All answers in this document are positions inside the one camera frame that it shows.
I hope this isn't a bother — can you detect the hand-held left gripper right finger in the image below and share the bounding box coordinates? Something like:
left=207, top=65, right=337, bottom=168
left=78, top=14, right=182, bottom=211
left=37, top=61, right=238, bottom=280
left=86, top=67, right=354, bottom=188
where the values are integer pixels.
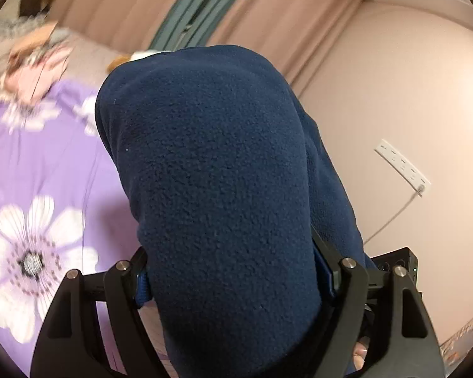
left=309, top=222, right=446, bottom=378

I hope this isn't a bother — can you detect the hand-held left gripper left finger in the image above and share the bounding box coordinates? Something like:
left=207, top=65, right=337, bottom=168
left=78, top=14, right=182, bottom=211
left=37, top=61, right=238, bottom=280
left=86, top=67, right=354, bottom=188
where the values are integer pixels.
left=29, top=246, right=170, bottom=378

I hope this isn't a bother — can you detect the navy fleece jacket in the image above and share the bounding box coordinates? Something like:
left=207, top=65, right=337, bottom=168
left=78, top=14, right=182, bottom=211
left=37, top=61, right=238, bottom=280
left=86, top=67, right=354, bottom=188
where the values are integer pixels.
left=95, top=44, right=379, bottom=378

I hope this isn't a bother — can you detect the person's right hand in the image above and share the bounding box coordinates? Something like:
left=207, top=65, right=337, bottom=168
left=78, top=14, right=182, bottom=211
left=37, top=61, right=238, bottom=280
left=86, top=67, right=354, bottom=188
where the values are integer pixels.
left=353, top=342, right=371, bottom=369

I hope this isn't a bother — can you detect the white power strip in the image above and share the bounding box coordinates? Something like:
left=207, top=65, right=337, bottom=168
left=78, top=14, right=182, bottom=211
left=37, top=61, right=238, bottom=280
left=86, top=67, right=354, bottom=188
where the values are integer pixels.
left=374, top=139, right=432, bottom=197

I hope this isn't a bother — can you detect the patterned fabric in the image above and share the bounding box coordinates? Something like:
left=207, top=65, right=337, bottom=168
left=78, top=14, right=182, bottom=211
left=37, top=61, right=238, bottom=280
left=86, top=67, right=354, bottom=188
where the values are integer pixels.
left=437, top=319, right=473, bottom=367

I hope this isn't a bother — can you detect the purple floral bedsheet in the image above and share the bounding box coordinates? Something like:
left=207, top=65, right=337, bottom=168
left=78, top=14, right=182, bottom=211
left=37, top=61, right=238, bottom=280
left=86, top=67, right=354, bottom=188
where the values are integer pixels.
left=0, top=79, right=170, bottom=363

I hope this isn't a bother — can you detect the white goose plush toy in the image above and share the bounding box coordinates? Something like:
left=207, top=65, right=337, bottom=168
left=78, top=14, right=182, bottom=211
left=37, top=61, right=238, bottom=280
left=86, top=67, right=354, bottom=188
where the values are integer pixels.
left=108, top=49, right=162, bottom=72

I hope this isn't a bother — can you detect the pink folded sweater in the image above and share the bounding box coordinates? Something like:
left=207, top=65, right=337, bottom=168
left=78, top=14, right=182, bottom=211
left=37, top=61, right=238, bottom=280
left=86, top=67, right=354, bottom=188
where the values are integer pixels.
left=0, top=45, right=73, bottom=103

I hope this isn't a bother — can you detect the pink curtain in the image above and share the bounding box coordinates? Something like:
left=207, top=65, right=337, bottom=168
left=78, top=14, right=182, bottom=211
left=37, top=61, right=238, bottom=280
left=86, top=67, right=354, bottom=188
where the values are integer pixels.
left=49, top=0, right=203, bottom=61
left=205, top=0, right=365, bottom=87

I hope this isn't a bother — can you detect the grey-blue curtain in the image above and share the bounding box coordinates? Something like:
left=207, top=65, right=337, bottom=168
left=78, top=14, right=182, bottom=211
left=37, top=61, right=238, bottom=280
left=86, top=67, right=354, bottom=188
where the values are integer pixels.
left=148, top=0, right=261, bottom=52

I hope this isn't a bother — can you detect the grey folded garment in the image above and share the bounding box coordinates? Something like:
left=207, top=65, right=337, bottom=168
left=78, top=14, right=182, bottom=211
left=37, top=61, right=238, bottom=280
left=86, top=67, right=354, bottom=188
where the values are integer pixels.
left=47, top=27, right=70, bottom=46

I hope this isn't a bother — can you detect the peach folded garment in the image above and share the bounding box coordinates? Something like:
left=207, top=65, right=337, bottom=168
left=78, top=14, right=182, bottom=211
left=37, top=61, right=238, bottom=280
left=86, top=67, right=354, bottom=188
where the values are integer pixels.
left=10, top=24, right=58, bottom=54

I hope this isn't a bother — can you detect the plaid pillow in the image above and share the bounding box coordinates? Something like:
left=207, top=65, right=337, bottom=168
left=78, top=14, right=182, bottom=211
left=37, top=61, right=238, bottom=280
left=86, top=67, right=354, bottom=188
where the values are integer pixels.
left=0, top=16, right=48, bottom=79

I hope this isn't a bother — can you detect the dark brown pillow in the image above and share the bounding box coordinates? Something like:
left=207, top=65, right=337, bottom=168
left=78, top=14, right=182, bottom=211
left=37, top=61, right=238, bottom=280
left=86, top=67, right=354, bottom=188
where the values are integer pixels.
left=20, top=0, right=50, bottom=16

